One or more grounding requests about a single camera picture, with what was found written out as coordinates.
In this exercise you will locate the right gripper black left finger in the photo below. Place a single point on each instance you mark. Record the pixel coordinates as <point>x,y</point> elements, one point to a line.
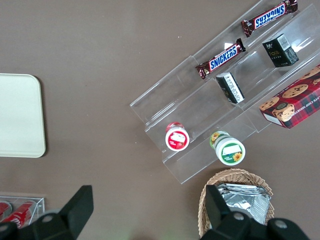
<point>75,212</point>

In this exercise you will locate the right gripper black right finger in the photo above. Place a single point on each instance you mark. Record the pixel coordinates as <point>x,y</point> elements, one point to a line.
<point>217,210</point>

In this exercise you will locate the light wicker basket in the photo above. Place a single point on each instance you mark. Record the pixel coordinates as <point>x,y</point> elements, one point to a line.
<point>237,176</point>

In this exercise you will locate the beige rectangular serving tray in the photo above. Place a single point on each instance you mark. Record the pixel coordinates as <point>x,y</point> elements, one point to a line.
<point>20,115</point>

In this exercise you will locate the silver foil wrapped packs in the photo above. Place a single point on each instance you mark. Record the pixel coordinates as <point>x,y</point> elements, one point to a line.
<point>245,202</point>

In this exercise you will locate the clear acrylic bottle rack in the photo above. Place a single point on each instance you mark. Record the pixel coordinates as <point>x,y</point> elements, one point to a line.
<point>38,207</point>

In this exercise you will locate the green lid yogurt cup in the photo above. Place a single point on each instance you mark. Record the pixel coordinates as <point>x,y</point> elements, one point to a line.
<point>230,151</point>

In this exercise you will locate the red lid yogurt cup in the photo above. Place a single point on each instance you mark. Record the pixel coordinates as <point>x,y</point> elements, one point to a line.
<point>177,138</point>

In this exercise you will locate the clear acrylic stepped display stand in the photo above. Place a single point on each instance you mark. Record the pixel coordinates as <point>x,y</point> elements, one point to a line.
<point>175,95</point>

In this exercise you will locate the small black carton box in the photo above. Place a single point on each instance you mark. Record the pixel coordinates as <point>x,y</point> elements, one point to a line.
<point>230,88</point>
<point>280,51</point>

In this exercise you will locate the red tartan cookie box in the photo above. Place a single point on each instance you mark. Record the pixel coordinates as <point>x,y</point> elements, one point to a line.
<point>295,100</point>

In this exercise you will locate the Snickers chocolate bar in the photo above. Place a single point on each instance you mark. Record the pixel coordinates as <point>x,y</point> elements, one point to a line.
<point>270,16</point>
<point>222,58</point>

